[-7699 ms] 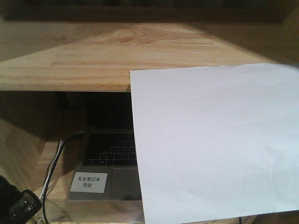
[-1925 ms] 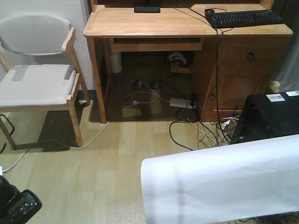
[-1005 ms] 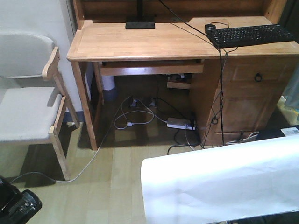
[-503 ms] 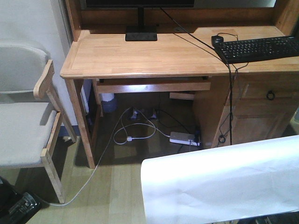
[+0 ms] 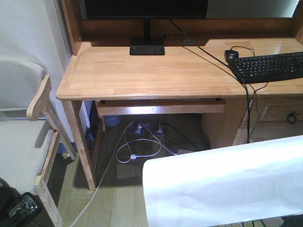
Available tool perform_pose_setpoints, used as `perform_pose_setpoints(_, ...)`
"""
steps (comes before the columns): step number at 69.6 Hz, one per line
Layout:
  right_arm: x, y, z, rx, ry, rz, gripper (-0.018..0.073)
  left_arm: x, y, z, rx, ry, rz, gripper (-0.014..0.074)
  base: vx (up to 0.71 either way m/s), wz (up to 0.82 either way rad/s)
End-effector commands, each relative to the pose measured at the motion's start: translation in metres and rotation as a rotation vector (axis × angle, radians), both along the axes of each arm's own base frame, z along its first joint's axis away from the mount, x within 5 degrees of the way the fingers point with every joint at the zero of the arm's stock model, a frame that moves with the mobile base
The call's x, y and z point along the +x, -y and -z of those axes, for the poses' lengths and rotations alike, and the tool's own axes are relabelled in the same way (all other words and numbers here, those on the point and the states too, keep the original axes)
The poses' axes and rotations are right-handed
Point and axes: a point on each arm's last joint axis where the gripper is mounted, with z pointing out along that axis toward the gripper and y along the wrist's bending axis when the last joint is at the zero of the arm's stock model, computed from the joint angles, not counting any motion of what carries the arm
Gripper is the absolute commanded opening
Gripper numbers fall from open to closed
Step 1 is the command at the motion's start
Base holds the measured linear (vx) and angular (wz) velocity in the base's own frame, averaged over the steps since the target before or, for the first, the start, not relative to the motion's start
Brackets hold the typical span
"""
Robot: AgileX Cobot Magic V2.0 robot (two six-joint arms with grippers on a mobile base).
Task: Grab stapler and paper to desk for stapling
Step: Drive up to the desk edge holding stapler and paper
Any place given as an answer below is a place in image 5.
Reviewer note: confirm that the white paper stack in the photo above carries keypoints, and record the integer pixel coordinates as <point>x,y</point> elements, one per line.
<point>225,185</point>

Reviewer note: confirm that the black computer monitor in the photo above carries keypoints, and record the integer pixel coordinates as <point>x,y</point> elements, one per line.
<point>146,10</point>

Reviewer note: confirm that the black computer mouse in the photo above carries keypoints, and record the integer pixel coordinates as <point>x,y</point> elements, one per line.
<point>230,54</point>

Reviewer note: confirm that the wooden desk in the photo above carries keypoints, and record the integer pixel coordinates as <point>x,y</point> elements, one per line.
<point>190,76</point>

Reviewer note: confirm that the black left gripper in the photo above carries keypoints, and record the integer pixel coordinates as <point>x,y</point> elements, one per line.
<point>17,210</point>

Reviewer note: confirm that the wooden armchair white cushion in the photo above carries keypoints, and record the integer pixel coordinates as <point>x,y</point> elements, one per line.
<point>30,131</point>

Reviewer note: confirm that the black keyboard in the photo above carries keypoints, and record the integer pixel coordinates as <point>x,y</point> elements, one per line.
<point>267,68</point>

